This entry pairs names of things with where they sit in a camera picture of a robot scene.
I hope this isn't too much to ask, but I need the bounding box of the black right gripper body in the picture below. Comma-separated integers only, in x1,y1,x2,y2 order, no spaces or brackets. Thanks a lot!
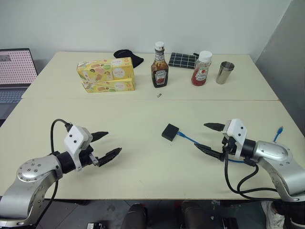
221,131,238,163

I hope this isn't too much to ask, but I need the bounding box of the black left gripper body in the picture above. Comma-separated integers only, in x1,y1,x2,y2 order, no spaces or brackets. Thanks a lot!
79,145,100,168

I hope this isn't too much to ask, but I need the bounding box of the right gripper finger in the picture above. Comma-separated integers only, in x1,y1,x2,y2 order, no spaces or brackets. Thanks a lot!
193,143,225,160
203,122,226,133

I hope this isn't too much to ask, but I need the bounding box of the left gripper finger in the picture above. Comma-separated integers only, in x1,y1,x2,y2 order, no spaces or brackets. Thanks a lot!
97,147,123,167
91,130,110,145

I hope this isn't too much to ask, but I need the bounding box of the small black adapter box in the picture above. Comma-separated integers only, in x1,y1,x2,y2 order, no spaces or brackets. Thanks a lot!
161,123,180,142

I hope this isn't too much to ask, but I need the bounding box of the yellow snack box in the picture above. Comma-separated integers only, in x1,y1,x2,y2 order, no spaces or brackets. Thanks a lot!
76,57,135,84
81,78,136,94

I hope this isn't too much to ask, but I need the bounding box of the stainless steel cup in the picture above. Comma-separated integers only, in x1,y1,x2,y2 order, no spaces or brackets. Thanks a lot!
215,61,235,85

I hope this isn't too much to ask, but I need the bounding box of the red ketchup bottle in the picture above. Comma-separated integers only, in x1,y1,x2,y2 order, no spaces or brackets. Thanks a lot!
191,50,213,87

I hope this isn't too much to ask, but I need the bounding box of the dark rounded shape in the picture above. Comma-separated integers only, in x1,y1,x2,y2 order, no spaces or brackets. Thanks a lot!
180,200,208,229
122,203,148,229

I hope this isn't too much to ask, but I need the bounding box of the black grid mat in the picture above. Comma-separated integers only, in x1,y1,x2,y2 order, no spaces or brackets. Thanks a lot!
168,52,197,71

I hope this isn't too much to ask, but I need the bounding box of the brown sauce bottle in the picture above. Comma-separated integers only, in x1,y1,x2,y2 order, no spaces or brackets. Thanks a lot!
150,41,170,89

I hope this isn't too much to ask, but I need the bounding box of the white crumpled cloth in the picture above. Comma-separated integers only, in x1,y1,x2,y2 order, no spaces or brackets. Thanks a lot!
260,201,286,229

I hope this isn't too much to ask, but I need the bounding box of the grey partition panel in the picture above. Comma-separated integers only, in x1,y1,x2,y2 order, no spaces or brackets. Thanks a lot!
254,13,305,134

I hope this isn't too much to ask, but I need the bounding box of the grey laptop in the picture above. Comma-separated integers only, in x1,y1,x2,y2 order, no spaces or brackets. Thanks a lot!
0,48,39,120

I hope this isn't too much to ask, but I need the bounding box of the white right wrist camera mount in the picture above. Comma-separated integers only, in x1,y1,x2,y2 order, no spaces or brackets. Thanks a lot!
224,118,248,159

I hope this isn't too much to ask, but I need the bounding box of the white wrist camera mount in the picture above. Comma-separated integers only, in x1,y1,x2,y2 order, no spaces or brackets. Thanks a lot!
63,125,93,173
224,118,248,159

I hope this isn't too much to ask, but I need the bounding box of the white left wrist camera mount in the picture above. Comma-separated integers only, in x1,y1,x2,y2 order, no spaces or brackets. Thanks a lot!
63,125,93,173

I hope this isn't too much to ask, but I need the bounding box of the blue cable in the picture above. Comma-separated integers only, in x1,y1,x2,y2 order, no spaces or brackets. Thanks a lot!
177,125,285,164

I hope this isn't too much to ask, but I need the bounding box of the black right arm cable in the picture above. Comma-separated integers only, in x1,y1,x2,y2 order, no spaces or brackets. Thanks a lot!
223,152,282,200

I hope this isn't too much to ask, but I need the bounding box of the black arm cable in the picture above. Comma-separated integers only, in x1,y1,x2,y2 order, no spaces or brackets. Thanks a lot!
35,119,73,226
223,152,282,200

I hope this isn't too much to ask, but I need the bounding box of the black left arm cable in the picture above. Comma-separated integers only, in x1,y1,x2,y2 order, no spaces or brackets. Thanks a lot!
35,119,73,226

